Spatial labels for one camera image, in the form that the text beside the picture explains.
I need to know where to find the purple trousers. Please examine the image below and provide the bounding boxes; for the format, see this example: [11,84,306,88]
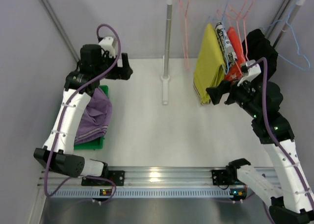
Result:
[75,87,112,145]

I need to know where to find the pink wire hanger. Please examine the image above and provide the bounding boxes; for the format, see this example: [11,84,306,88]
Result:
[179,0,190,70]

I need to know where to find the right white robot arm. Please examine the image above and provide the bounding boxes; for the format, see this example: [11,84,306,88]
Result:
[206,80,314,224]

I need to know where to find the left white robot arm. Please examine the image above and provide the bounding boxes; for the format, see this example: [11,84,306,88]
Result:
[33,44,133,177]

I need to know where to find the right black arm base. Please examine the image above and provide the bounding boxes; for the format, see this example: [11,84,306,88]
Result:
[211,169,233,187]

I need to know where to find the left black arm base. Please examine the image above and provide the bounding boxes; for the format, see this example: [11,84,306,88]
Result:
[81,170,125,186]

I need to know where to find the yellow-green trousers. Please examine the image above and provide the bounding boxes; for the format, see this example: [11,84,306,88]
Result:
[193,24,225,105]

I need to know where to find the pink hanger pair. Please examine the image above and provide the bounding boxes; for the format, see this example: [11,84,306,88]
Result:
[216,0,255,80]

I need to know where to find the light blue empty hanger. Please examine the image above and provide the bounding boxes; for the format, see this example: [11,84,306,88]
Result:
[260,0,312,72]

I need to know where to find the orange patterned cloth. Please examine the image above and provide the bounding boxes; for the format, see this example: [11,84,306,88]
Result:
[224,26,248,81]

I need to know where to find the black white patterned cloth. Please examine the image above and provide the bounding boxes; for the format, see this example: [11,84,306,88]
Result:
[215,22,237,68]

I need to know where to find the black garment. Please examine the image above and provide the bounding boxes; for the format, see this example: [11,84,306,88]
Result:
[242,29,278,80]

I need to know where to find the green plastic bin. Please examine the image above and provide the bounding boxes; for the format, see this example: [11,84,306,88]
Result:
[74,85,109,150]

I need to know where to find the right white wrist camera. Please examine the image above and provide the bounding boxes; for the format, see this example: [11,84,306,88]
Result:
[237,60,261,87]

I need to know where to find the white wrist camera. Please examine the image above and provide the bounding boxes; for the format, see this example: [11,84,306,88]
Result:
[237,60,261,87]
[98,36,117,58]

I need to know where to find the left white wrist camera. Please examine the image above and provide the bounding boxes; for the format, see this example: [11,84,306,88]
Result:
[98,36,117,58]

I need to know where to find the rack vertical post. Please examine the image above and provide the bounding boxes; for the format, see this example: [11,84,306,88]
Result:
[160,0,173,105]

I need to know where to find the blue wire hanger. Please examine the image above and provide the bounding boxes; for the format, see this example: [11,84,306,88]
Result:
[207,0,233,75]

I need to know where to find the aluminium mounting rail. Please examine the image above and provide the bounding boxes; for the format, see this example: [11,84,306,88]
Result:
[48,167,280,188]

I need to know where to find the aluminium frame strut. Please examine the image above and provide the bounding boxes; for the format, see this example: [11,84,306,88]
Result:
[39,0,79,62]

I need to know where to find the grey slotted cable duct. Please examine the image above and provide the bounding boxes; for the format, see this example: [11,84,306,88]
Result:
[53,187,238,199]

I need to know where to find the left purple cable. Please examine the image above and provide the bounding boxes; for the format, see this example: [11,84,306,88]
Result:
[43,24,121,205]

